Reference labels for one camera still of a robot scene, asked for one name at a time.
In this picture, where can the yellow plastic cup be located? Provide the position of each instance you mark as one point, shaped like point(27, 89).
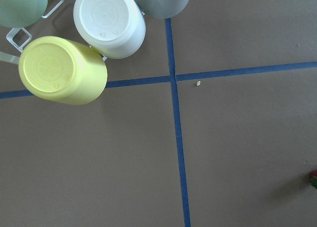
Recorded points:
point(63, 71)

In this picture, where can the white plastic cup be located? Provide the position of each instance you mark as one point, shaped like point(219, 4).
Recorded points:
point(114, 28)

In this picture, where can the red strawberry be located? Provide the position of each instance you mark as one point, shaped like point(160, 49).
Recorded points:
point(313, 179)

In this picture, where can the grey plastic cup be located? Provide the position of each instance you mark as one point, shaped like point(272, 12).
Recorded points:
point(162, 9)

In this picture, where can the green plastic cup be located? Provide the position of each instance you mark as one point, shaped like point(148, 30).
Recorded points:
point(21, 13)

